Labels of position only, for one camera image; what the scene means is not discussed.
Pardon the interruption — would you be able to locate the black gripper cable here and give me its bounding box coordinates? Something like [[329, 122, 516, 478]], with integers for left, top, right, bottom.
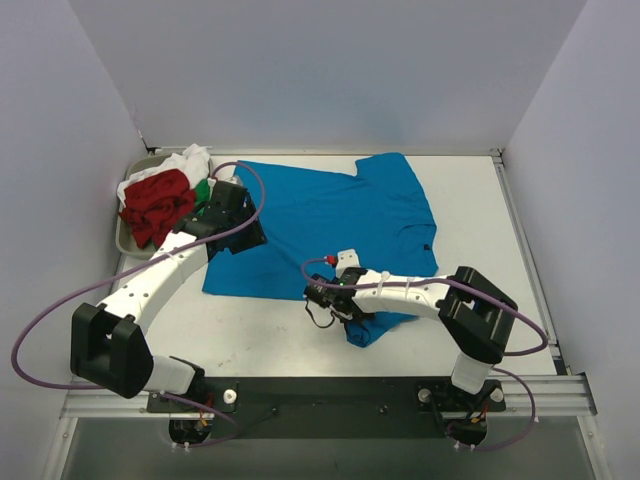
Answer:
[[303, 297, 341, 330]]

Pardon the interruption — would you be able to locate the blue t shirt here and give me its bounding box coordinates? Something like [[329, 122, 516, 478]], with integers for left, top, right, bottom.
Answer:
[[201, 152, 441, 349]]

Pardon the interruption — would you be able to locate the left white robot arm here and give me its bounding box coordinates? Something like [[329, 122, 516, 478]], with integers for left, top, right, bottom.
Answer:
[[70, 176, 267, 412]]

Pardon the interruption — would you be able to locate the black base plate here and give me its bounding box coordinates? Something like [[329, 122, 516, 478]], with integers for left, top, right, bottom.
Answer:
[[147, 376, 506, 439]]

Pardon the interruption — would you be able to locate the white t shirt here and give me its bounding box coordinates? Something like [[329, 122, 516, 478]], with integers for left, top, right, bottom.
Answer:
[[116, 144, 211, 206]]

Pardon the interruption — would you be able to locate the green t shirt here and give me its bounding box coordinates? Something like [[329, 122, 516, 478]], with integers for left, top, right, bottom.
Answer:
[[194, 178, 211, 212]]

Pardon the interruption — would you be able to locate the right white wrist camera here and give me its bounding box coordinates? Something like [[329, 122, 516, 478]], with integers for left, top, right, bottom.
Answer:
[[324, 249, 360, 277]]

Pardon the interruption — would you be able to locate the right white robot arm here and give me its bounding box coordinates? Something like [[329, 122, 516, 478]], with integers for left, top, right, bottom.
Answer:
[[304, 267, 518, 395]]

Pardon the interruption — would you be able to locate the red t shirt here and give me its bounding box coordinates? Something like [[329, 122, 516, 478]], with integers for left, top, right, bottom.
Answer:
[[119, 169, 196, 249]]

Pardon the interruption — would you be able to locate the grey plastic bin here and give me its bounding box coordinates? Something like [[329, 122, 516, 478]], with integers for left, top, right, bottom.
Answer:
[[114, 153, 216, 262]]

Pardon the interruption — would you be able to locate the aluminium front rail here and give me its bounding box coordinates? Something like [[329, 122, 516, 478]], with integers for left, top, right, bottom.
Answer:
[[59, 375, 596, 419]]

